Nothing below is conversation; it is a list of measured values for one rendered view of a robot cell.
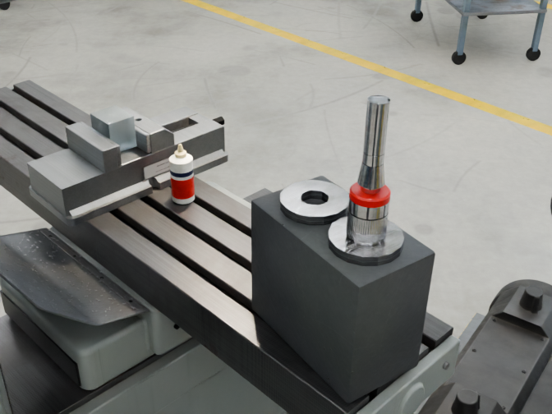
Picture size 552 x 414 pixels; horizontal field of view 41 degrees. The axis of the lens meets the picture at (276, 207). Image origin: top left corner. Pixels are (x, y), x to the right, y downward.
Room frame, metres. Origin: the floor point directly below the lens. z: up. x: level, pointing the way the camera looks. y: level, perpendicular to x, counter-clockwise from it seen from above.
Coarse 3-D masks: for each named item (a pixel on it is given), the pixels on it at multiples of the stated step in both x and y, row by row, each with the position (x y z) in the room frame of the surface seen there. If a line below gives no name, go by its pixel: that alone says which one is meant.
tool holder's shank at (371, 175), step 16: (384, 96) 0.73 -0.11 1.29; (368, 112) 0.72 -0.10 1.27; (384, 112) 0.71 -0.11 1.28; (368, 128) 0.71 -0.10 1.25; (384, 128) 0.71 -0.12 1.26; (368, 144) 0.71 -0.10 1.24; (384, 144) 0.71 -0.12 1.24; (368, 160) 0.71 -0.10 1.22; (368, 176) 0.71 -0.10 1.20; (368, 192) 0.71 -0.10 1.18
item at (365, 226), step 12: (348, 204) 0.72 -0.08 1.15; (348, 216) 0.72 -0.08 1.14; (360, 216) 0.70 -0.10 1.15; (372, 216) 0.70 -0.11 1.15; (384, 216) 0.71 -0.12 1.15; (348, 228) 0.71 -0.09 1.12; (360, 228) 0.70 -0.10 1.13; (372, 228) 0.70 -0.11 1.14; (384, 228) 0.71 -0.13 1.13; (360, 240) 0.70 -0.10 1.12; (372, 240) 0.70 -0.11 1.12
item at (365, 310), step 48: (288, 192) 0.81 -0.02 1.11; (336, 192) 0.82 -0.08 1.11; (288, 240) 0.75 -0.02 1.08; (336, 240) 0.71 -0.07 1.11; (384, 240) 0.71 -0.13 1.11; (288, 288) 0.74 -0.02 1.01; (336, 288) 0.67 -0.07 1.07; (384, 288) 0.66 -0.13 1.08; (288, 336) 0.74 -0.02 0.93; (336, 336) 0.66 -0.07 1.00; (384, 336) 0.67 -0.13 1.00; (336, 384) 0.66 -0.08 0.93
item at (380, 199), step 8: (352, 184) 0.73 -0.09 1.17; (384, 184) 0.73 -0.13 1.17; (352, 192) 0.71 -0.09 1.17; (360, 192) 0.71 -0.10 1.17; (384, 192) 0.71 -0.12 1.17; (352, 200) 0.71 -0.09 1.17; (360, 200) 0.70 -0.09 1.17; (368, 200) 0.70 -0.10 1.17; (376, 200) 0.70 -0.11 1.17; (384, 200) 0.70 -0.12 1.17
